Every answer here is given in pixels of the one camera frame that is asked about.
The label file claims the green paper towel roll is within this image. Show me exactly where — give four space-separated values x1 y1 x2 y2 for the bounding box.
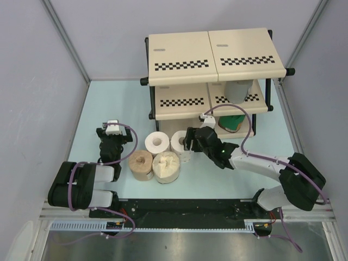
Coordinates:
218 115 245 133

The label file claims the slotted cable duct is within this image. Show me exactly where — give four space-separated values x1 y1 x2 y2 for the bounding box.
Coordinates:
51 220 254 233

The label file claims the white pinkish paper roll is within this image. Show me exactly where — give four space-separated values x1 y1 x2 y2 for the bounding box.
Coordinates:
145 132 170 157

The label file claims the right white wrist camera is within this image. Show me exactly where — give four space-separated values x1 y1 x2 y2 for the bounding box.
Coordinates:
198 113 216 129

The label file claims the cream wrapped paper roll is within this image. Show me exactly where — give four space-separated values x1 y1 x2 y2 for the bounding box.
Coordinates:
152 151 180 184

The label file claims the grey paper towel roll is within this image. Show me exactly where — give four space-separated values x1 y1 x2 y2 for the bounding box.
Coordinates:
224 80 253 104

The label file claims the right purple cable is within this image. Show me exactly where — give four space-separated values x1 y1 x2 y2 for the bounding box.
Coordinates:
202 103 331 253

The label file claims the brown wrapped paper roll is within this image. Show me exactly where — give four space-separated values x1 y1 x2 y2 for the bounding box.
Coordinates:
128 150 154 182

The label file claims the beige three-tier shelf rack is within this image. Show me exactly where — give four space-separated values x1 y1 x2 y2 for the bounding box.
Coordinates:
140 28 295 139

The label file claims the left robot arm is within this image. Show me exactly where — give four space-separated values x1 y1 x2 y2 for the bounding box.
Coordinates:
47 123 133 218

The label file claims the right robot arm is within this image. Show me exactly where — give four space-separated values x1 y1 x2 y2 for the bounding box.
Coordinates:
183 127 326 218

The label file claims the white dotted paper roll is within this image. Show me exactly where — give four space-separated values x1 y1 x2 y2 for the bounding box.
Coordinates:
170 130 191 163

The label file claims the purple cable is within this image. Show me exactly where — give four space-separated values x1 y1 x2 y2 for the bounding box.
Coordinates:
64 122 138 243
202 103 331 253

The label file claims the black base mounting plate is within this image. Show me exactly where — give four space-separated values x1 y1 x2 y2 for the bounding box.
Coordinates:
89 198 284 221

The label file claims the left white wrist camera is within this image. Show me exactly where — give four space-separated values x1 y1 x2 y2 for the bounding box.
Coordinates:
103 120 122 135

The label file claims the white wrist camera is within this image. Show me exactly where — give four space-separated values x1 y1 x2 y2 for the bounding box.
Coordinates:
103 120 122 135
198 113 216 129

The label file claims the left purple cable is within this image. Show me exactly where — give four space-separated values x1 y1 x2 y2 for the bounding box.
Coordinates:
64 122 138 243

